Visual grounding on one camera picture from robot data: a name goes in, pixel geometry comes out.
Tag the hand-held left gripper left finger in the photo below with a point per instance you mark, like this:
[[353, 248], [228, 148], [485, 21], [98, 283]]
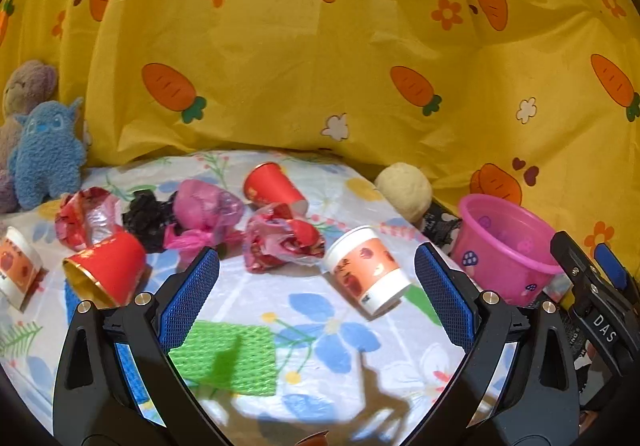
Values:
[[190, 296]]

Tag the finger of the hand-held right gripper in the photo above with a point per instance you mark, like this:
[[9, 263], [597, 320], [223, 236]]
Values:
[[610, 266], [570, 256]]

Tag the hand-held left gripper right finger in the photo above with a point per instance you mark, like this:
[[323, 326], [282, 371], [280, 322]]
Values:
[[445, 296]]

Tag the pink plastic bucket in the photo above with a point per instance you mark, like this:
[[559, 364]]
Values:
[[495, 266]]

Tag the green foam net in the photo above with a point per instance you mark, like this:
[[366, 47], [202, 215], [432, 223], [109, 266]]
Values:
[[235, 356]]

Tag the large white orange paper cup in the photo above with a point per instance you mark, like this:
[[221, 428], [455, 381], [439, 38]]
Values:
[[367, 271]]

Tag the red paper cup gold inside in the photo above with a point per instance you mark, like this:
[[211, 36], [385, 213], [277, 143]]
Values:
[[112, 261]]

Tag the black plastic bag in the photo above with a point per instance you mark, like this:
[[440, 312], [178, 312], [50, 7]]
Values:
[[147, 218]]

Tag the pink plastic bag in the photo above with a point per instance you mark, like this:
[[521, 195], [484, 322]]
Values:
[[205, 206]]

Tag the red foil wrapper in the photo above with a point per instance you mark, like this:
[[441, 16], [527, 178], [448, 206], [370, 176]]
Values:
[[280, 243], [85, 221]]

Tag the small white orange paper cup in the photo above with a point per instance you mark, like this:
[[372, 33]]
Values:
[[15, 266]]

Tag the cream plush ball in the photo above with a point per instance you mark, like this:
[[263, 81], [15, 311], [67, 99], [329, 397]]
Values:
[[405, 191]]

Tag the red paper cup white inside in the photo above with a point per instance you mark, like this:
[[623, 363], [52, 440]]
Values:
[[270, 186]]

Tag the blue plush toy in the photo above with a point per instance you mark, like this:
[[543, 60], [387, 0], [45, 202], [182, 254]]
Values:
[[45, 151]]

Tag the yellow carrot print curtain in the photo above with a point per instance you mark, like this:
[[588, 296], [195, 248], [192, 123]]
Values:
[[300, 51]]

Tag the purple teddy bear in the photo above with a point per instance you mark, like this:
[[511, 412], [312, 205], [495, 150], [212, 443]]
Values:
[[22, 86]]

